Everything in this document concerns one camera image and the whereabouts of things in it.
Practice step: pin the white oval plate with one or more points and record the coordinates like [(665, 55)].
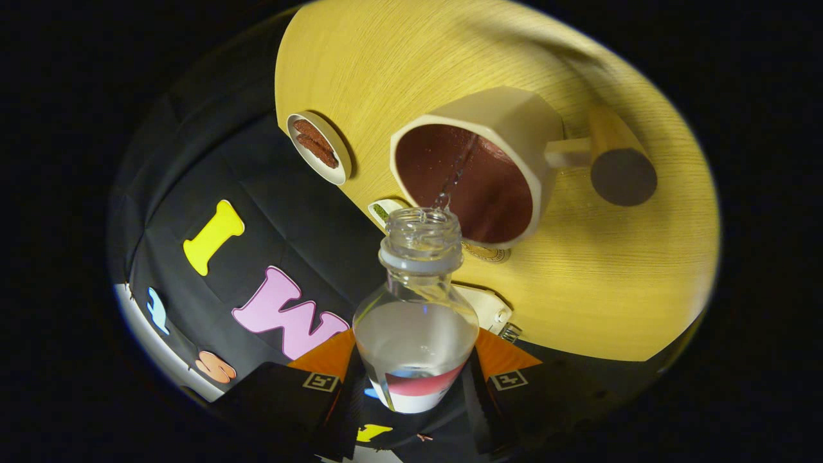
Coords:
[(341, 157)]

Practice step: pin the black backdrop cloth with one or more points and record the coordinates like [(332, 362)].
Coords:
[(257, 193)]

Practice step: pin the wooden table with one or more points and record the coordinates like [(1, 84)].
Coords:
[(611, 276)]

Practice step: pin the round cork coaster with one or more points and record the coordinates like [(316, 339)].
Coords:
[(492, 254)]

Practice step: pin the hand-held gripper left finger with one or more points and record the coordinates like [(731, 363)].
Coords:
[(344, 411)]

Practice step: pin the small white dish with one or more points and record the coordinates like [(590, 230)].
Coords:
[(386, 209)]

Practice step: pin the red sausage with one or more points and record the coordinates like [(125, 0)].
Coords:
[(319, 153), (310, 133)]

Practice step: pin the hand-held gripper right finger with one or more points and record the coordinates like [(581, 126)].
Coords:
[(482, 411)]

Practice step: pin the cream toaster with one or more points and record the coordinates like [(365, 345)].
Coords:
[(482, 305)]

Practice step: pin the clear juice bottle red label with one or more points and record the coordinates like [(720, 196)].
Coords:
[(415, 334)]

